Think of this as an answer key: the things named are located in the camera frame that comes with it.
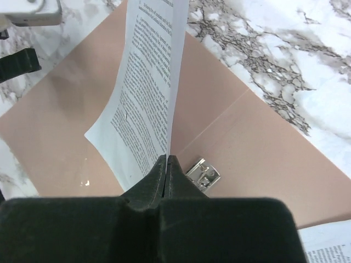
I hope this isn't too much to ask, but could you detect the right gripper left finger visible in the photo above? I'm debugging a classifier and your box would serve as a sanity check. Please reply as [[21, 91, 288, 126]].
[[1, 156, 167, 262]]

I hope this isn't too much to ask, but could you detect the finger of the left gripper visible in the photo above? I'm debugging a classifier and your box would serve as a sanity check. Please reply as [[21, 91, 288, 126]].
[[0, 48, 41, 82]]

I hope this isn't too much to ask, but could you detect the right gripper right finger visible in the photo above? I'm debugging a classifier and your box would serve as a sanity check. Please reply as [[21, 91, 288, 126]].
[[157, 156, 306, 262]]

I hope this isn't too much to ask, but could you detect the printed paper sheet top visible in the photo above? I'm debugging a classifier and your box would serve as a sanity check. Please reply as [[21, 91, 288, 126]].
[[85, 1, 189, 190]]

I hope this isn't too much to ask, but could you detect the pink folder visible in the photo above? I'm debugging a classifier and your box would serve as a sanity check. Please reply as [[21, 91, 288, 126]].
[[1, 1, 350, 227]]

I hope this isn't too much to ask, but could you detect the metal folder clip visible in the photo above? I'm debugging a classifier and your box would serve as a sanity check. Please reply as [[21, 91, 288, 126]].
[[185, 158, 221, 193]]

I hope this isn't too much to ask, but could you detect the printed paper stack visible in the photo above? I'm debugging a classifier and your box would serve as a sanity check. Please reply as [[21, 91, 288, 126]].
[[298, 220, 351, 263]]

